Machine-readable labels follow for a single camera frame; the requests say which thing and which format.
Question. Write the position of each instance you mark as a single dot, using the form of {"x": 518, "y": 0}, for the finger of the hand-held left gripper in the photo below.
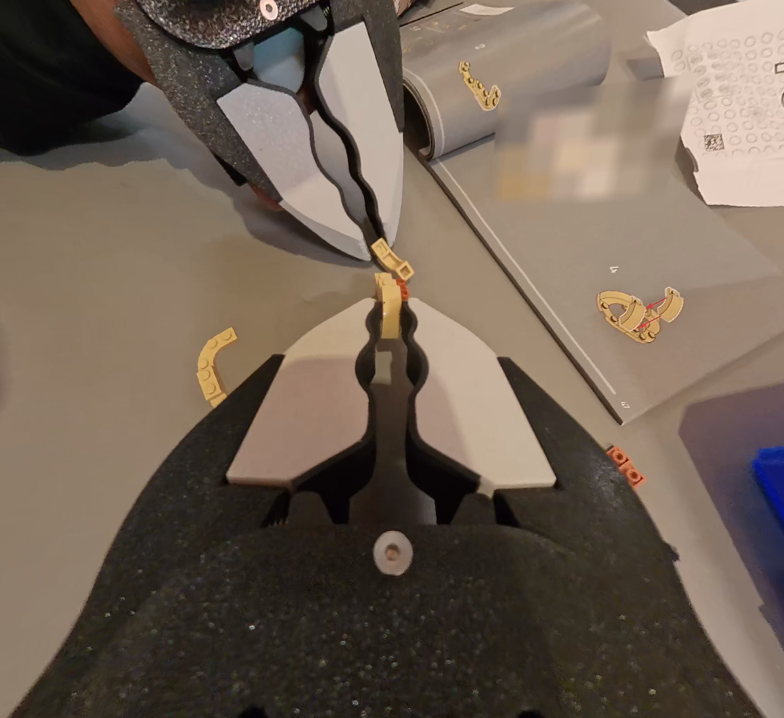
{"x": 288, "y": 149}
{"x": 361, "y": 106}

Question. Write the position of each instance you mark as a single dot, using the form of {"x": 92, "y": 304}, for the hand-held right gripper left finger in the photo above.
{"x": 300, "y": 418}

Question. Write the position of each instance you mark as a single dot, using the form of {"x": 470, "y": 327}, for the orange plate brick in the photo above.
{"x": 625, "y": 463}

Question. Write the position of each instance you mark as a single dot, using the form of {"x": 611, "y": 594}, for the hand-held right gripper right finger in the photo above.
{"x": 484, "y": 418}

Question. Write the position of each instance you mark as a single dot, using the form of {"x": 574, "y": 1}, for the blue plastic bin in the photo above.
{"x": 772, "y": 485}

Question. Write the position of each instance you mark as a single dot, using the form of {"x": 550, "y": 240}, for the grey instruction booklet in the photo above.
{"x": 576, "y": 290}

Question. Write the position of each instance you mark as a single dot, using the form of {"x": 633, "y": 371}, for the person's left forearm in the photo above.
{"x": 61, "y": 94}

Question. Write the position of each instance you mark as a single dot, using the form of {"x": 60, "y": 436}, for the large tan arch brick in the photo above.
{"x": 388, "y": 308}
{"x": 214, "y": 369}

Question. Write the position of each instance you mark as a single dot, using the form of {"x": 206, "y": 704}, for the white printed paper sheet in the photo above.
{"x": 735, "y": 173}

